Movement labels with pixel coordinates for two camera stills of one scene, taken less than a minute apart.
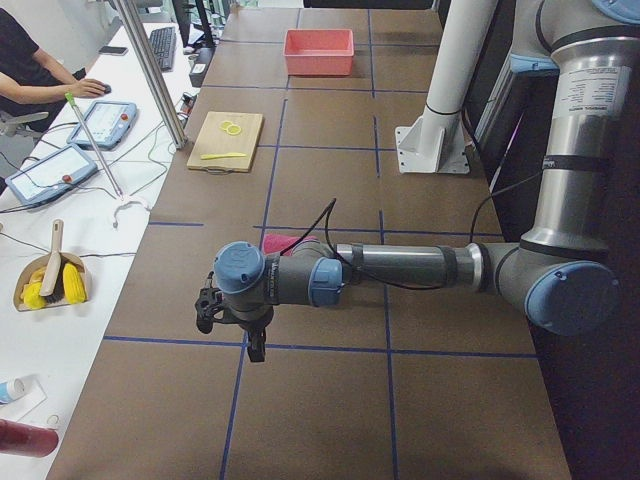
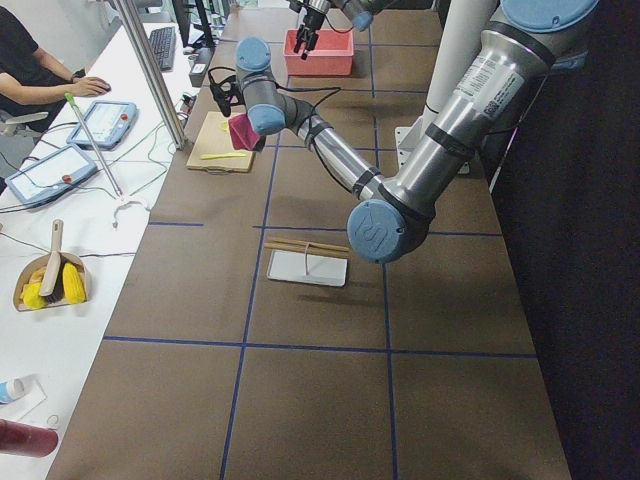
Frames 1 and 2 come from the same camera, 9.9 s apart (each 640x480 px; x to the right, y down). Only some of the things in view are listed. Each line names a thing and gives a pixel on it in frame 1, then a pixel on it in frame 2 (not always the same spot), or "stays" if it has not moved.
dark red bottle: [27, 440] stays
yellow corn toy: [73, 284] stays
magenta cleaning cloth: [279, 243] -> [242, 132]
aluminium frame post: [153, 70] stays
